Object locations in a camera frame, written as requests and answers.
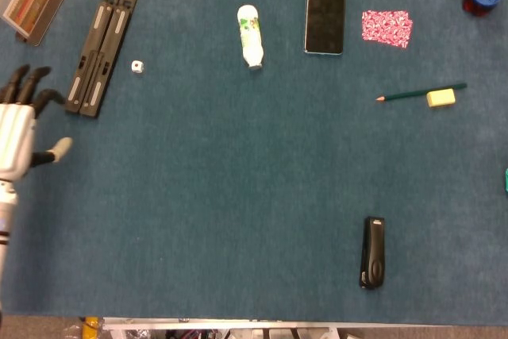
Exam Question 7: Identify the black folding laptop stand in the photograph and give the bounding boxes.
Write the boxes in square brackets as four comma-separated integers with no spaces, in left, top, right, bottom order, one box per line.
[63,0,140,120]

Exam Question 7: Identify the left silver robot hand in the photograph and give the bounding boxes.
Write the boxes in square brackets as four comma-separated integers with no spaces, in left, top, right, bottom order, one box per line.
[0,64,74,182]

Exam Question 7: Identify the yellow object under table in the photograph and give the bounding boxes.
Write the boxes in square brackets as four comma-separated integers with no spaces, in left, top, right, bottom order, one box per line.
[83,317,99,339]

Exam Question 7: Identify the white small bottle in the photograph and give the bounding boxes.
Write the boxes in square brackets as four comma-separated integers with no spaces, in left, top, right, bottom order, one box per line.
[237,4,264,71]

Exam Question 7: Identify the black stapler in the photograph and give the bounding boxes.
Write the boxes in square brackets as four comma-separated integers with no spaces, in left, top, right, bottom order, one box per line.
[359,216,386,290]

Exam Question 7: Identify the aluminium frame rail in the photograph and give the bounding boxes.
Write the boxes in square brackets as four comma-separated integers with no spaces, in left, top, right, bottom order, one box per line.
[102,317,338,332]

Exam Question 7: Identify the yellow eraser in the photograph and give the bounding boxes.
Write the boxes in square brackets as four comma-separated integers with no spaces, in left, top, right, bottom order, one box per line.
[426,88,456,108]

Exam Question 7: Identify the green pencil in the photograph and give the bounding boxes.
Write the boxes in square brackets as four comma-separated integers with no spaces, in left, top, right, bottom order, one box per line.
[375,83,468,103]

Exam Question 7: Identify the blue felt table mat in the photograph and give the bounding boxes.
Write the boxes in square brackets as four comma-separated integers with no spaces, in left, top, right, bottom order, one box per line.
[0,0,508,326]

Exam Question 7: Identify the black smartphone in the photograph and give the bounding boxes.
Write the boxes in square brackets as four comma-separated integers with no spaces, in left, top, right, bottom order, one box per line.
[303,0,347,56]

